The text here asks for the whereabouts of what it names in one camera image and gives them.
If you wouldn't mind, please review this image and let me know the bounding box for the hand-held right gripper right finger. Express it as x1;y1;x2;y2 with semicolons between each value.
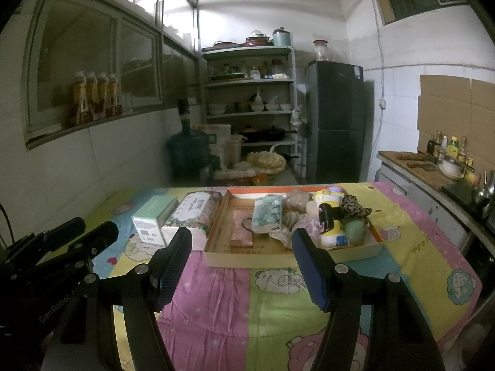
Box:
291;228;445;371

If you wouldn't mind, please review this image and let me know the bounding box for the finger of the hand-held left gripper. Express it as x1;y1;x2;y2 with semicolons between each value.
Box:
73;222;120;258
42;217;87;253

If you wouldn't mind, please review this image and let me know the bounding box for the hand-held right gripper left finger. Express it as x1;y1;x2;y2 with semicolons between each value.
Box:
41;227;193;371

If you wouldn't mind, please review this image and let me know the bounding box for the beige teddy bear purple dress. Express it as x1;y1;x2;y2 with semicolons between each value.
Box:
292;216;322;241

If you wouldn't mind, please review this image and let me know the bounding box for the orange-rimmed cardboard box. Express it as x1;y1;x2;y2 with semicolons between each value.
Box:
203;185;386;268

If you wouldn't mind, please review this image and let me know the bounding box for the mint green soft packet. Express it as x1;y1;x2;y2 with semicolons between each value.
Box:
343;218;367;247

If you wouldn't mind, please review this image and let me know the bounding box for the clear plastic bag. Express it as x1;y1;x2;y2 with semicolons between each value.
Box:
282;189;311;233

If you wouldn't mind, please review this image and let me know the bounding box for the small floral tissue packet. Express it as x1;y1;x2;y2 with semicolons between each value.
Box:
251;196;284;235

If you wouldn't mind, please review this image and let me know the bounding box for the pink towel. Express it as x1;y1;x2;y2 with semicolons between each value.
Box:
228;211;255;247

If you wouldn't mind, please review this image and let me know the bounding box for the leopard print scrunchie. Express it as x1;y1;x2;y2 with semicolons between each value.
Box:
339;194;372;218

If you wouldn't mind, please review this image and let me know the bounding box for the mint green tissue box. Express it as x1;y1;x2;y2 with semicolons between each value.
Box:
131;195;179;247

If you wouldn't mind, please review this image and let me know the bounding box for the large floral tissue pack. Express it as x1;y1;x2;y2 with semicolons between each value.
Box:
161;191;224;237

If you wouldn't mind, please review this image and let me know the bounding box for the colourful cartoon printed blanket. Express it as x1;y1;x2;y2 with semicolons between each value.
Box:
83;181;484;371

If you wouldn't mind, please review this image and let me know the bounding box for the blue water jug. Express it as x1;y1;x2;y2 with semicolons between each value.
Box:
166;129;212;179

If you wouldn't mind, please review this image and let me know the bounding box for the yellow lumpy pile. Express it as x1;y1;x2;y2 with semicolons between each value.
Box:
246;151;287;175

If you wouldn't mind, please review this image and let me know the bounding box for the translucent plastic container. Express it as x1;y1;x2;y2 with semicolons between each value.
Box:
224;135;243;168

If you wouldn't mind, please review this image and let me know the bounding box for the white carton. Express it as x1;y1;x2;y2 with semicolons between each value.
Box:
200;124;233;168

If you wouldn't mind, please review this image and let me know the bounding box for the black frying pan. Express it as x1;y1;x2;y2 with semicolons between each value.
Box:
262;126;297;142

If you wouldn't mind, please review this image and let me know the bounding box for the kitchen counter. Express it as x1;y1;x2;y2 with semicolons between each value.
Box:
376;150;495;242

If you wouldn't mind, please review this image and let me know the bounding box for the dark grey refrigerator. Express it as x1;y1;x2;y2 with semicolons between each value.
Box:
305;61;367;185

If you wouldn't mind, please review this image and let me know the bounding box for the black water pump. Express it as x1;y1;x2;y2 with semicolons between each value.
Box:
177;98;192;133

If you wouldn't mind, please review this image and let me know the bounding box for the kitchen cleaver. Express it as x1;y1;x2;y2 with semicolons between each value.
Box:
407;160;438;173

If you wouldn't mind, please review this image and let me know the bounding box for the white bowl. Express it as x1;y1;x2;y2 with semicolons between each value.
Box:
438;158;465;181

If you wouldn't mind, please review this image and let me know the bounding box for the glass sliding window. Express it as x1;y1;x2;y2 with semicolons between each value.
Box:
24;0;202;149

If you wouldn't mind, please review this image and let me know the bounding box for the row of condiment bottles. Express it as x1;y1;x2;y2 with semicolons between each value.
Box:
425;130;477;174

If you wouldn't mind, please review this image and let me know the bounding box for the steel faucet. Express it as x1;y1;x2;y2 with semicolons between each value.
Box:
471;170;495;210

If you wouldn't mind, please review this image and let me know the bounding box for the white shelf rack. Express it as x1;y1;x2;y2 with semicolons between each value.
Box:
200;45;297;179

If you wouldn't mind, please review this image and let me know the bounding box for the brown cardboard sheet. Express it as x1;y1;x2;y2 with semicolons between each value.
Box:
416;74;495;175

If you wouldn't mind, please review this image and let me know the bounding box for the glass jar red lid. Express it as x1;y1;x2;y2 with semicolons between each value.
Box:
312;40;330;62

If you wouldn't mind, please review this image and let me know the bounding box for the teal enamel pot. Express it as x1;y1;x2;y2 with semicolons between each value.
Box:
272;27;292;48

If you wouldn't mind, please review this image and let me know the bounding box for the red lidded dish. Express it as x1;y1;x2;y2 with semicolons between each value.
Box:
245;30;271;47

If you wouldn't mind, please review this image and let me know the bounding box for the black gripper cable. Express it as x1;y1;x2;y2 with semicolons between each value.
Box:
0;200;15;249

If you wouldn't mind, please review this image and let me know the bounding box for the wall power cable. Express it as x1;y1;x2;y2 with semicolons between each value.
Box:
370;0;388;103

